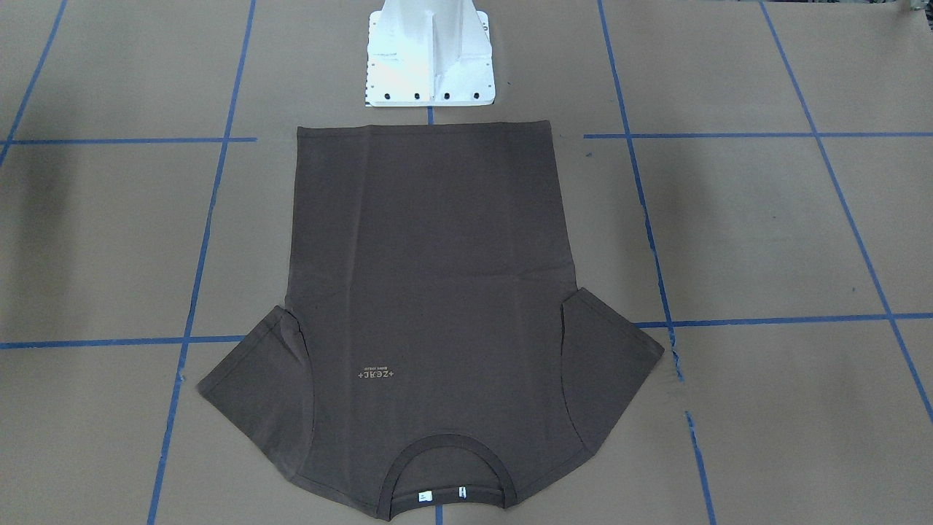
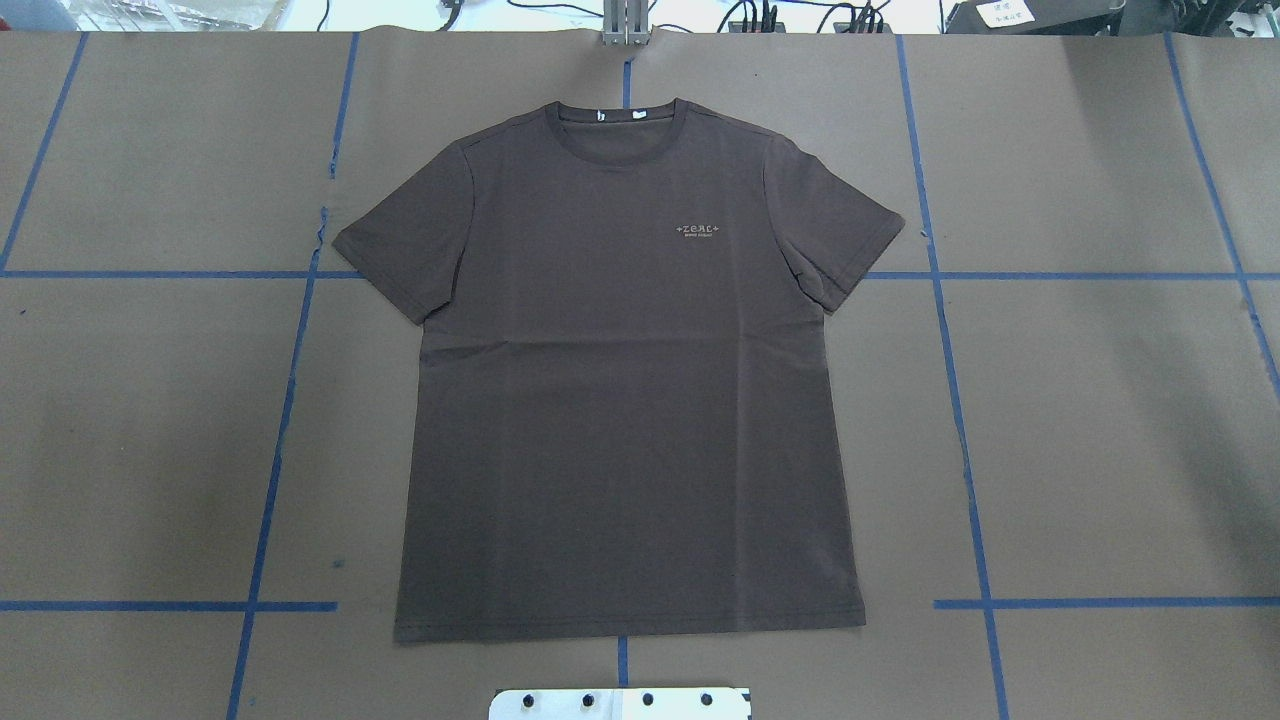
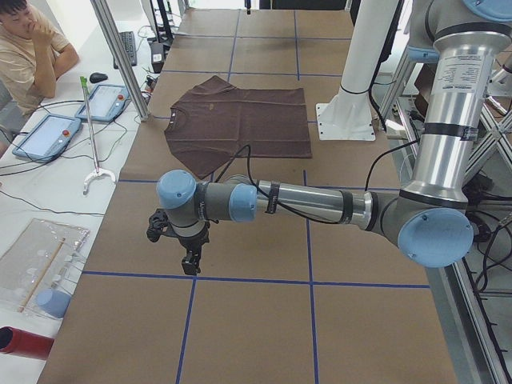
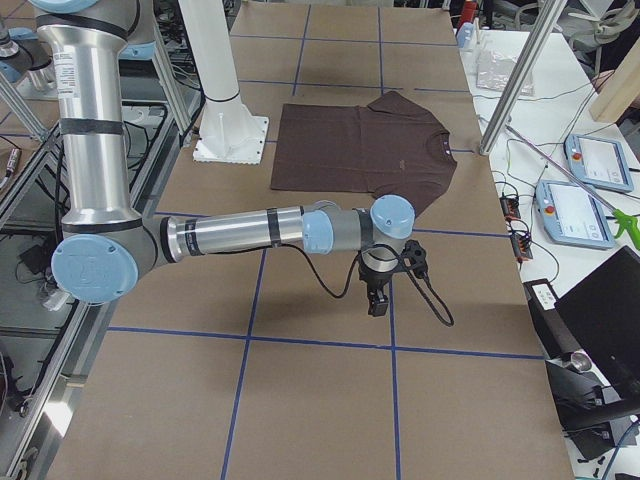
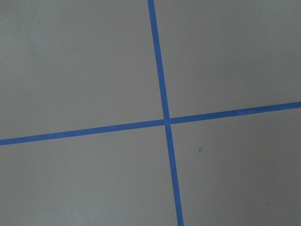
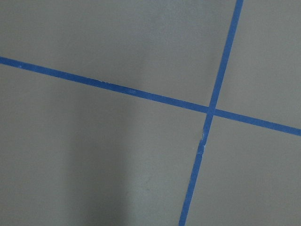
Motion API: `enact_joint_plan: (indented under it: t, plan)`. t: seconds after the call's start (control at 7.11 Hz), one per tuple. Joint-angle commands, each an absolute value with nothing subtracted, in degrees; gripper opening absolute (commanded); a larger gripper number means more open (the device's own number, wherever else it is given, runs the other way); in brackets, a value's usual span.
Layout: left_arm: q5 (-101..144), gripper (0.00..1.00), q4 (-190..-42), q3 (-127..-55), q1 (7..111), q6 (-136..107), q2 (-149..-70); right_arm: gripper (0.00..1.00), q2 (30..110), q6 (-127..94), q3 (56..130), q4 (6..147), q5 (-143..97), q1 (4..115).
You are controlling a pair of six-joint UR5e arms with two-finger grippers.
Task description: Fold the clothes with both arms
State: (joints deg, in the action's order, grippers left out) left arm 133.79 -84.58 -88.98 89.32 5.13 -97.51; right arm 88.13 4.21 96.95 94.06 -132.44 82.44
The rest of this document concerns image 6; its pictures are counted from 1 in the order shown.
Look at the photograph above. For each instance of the blue tape grid line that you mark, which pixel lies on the blue tape grid line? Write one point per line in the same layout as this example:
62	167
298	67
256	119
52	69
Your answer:
152	97
218	82

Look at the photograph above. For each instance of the brown paper table cover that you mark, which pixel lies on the brown paper table cover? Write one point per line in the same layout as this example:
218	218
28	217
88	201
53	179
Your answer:
77	155

